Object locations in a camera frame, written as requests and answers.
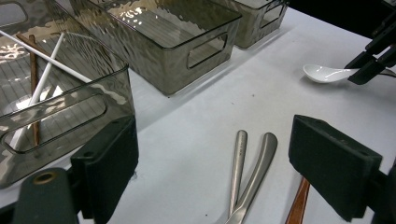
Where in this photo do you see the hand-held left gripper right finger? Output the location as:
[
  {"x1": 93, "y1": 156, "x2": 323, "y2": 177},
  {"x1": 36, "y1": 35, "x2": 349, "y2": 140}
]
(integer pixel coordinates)
[{"x1": 288, "y1": 114, "x2": 383, "y2": 222}]

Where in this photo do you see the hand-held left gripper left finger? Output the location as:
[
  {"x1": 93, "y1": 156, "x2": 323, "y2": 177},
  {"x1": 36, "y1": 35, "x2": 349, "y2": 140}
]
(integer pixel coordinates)
[{"x1": 70, "y1": 115, "x2": 140, "y2": 224}]

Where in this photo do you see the white ceramic spoon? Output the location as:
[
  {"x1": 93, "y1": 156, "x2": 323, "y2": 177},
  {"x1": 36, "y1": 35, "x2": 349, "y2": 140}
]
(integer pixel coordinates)
[{"x1": 303, "y1": 63, "x2": 396, "y2": 84}]

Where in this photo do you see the reddish brown wooden spoon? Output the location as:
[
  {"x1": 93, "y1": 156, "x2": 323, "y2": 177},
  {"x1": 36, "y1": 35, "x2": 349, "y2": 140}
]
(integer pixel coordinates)
[{"x1": 284, "y1": 176, "x2": 312, "y2": 224}]

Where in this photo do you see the smoky transparent plastic bin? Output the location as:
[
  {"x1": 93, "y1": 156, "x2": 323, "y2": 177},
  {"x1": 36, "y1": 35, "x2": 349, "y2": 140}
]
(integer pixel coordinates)
[
  {"x1": 0, "y1": 0, "x2": 135, "y2": 190},
  {"x1": 214, "y1": 0, "x2": 290, "y2": 49},
  {"x1": 68, "y1": 0, "x2": 243, "y2": 96}
]

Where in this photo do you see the broad-handled metal fork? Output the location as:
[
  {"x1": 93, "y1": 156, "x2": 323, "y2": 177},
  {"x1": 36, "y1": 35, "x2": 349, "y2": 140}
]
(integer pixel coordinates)
[{"x1": 222, "y1": 132, "x2": 278, "y2": 224}]

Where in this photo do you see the slim-handled metal fork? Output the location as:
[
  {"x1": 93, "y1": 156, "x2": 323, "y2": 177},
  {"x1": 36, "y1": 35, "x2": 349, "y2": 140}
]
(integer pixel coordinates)
[{"x1": 228, "y1": 129, "x2": 248, "y2": 218}]

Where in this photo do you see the brown wooden chopstick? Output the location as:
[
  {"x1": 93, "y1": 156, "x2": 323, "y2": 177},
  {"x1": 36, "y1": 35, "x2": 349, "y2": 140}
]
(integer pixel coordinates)
[
  {"x1": 15, "y1": 32, "x2": 52, "y2": 58},
  {"x1": 28, "y1": 35, "x2": 41, "y2": 147}
]

